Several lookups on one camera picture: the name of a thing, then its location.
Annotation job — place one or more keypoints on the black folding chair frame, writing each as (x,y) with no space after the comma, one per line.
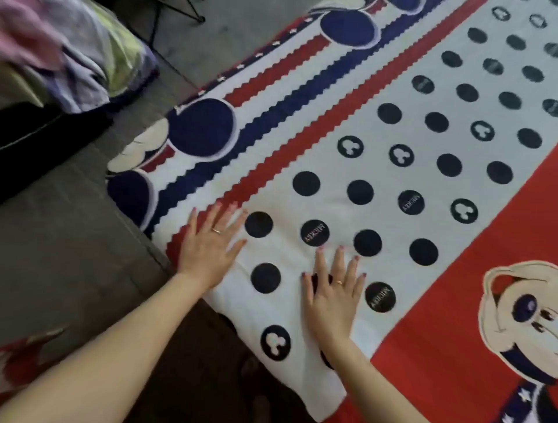
(183,11)

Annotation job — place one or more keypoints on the pale yellow lavender cloth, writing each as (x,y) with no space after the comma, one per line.
(104,56)

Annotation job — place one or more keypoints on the person's left hand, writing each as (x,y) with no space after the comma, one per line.
(207,257)

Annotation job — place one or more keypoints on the black fabric seat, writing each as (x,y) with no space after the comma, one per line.
(39,152)

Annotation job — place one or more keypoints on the pink crumpled cloth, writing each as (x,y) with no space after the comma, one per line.
(26,35)

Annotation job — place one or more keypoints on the person's left forearm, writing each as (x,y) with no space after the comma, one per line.
(96,361)

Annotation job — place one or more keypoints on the cartoon print bed sheet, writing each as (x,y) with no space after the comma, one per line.
(370,174)

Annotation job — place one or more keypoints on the person's right hand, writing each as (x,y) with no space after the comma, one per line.
(333,313)

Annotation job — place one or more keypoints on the person's right forearm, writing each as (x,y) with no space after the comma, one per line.
(375,388)

